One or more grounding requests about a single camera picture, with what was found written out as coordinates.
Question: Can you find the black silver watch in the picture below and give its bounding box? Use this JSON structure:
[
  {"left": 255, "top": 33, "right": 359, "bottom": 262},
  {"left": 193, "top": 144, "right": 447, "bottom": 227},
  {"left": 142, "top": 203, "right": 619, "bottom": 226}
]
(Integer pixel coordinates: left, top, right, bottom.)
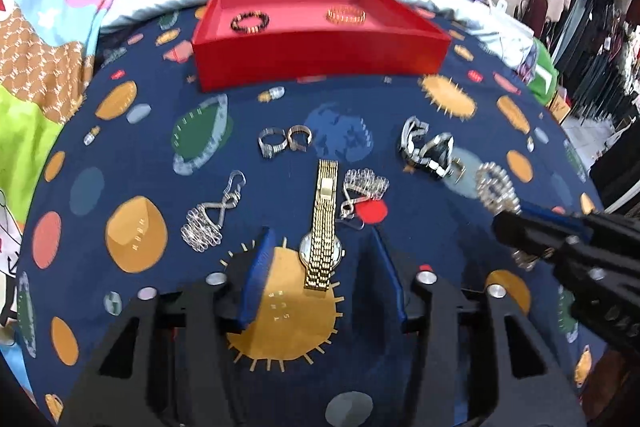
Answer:
[{"left": 397, "top": 116, "right": 466, "bottom": 182}]

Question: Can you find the green cloth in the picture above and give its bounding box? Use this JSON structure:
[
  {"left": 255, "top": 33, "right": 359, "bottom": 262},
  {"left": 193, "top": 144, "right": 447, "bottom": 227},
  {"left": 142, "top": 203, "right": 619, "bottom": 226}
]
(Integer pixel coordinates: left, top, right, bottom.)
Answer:
[{"left": 526, "top": 41, "right": 559, "bottom": 106}]

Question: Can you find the infinity crystal earring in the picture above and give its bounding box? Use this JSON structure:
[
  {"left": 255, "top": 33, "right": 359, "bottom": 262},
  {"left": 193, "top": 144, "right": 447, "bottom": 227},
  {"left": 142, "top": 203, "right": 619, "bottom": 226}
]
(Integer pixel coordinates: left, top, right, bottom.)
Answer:
[{"left": 181, "top": 171, "right": 249, "bottom": 254}]

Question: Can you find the pearl bracelet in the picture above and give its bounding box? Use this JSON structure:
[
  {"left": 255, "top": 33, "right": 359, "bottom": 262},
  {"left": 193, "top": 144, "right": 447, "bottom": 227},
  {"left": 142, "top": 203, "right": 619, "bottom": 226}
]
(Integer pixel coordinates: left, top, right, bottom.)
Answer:
[{"left": 475, "top": 162, "right": 544, "bottom": 271}]

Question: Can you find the orange bead bracelet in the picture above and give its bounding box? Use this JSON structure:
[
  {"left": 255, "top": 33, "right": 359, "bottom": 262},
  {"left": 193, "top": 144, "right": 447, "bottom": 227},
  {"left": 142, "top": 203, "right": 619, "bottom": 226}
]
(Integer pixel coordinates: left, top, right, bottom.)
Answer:
[{"left": 326, "top": 5, "right": 366, "bottom": 26}]

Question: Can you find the rose silver ring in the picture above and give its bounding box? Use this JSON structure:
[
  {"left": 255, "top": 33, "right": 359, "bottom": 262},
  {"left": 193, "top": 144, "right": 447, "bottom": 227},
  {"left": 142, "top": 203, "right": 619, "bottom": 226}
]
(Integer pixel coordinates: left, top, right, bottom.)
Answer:
[{"left": 286, "top": 125, "right": 314, "bottom": 153}]

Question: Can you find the cartoon monkey blanket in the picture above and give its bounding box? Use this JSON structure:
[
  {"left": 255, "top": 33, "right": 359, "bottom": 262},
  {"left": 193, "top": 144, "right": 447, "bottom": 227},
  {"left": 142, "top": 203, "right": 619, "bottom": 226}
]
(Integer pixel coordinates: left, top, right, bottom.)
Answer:
[{"left": 0, "top": 0, "right": 137, "bottom": 360}]

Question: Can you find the dark bead bracelet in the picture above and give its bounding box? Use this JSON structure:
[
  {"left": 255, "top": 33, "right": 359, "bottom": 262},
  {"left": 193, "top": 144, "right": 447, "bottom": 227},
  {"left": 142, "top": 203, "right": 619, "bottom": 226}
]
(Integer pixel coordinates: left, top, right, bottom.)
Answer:
[{"left": 231, "top": 10, "right": 271, "bottom": 34}]

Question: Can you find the gold link watch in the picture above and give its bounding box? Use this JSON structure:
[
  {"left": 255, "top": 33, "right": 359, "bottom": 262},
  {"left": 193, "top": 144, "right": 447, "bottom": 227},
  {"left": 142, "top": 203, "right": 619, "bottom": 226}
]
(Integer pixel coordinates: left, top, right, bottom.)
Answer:
[{"left": 298, "top": 159, "right": 346, "bottom": 293}]

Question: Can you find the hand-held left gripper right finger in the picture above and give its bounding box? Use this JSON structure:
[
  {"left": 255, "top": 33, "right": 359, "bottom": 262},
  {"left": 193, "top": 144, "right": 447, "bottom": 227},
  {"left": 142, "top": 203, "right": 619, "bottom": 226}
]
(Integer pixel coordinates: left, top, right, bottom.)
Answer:
[{"left": 369, "top": 227, "right": 587, "bottom": 427}]

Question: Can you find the red jewelry tray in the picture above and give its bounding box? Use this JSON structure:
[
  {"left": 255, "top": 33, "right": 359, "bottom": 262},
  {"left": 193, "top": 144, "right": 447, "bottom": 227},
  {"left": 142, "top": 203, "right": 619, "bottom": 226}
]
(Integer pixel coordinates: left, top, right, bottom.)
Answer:
[{"left": 191, "top": 0, "right": 452, "bottom": 94}]

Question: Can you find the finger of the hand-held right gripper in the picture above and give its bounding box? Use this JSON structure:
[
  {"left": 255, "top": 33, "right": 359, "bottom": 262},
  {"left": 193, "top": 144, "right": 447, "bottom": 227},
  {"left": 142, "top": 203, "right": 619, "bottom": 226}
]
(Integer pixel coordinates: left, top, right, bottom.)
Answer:
[
  {"left": 492, "top": 211, "right": 588, "bottom": 270},
  {"left": 517, "top": 201, "right": 601, "bottom": 235}
]

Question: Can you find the dark red chair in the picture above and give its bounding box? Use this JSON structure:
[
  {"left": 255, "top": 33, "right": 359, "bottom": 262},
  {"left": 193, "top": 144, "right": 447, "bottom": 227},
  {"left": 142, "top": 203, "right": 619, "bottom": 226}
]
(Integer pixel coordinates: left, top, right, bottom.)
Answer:
[{"left": 514, "top": 0, "right": 552, "bottom": 38}]

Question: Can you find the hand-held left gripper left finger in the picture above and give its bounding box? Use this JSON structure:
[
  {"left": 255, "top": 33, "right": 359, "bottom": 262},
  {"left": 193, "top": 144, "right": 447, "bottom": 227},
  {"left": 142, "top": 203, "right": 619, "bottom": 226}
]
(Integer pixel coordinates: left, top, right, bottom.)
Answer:
[{"left": 60, "top": 227, "right": 277, "bottom": 427}]

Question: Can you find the clear crystal earring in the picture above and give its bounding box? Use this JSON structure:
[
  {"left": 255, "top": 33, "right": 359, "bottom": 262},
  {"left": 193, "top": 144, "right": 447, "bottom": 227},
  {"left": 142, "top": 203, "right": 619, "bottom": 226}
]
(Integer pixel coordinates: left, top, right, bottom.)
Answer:
[{"left": 339, "top": 167, "right": 390, "bottom": 226}]

